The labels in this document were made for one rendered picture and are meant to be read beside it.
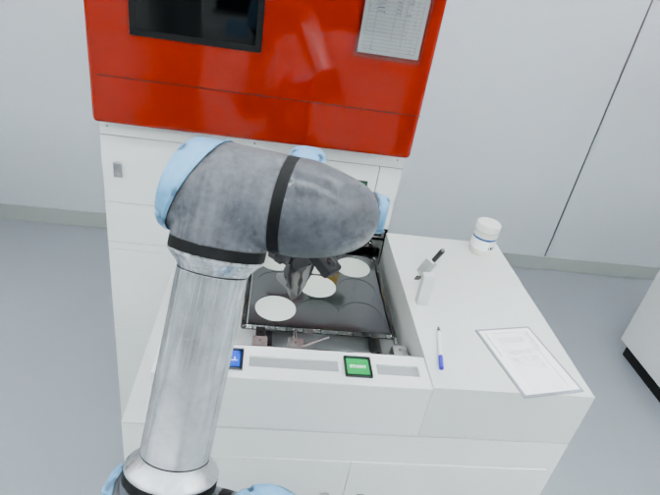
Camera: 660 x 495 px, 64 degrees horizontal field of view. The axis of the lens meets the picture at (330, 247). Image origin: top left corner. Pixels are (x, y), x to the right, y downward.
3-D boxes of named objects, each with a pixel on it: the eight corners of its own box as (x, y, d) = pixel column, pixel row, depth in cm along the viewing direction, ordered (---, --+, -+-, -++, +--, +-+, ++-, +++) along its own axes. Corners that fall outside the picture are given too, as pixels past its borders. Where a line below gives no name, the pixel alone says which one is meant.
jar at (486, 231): (465, 243, 161) (474, 215, 156) (487, 245, 162) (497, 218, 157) (471, 255, 155) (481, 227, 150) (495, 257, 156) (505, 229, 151)
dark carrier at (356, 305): (255, 247, 154) (255, 246, 154) (370, 258, 158) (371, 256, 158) (247, 324, 125) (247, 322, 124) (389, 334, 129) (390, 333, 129)
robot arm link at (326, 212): (396, 175, 54) (394, 186, 103) (293, 152, 55) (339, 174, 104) (370, 284, 56) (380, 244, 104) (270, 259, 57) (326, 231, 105)
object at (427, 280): (410, 291, 134) (422, 246, 127) (424, 292, 135) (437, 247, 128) (414, 305, 129) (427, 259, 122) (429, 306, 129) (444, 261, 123)
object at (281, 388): (160, 388, 114) (159, 338, 107) (409, 402, 121) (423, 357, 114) (150, 423, 106) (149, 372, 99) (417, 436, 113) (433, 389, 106)
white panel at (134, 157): (110, 244, 158) (100, 112, 137) (377, 267, 168) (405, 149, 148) (107, 248, 155) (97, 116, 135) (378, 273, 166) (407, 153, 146)
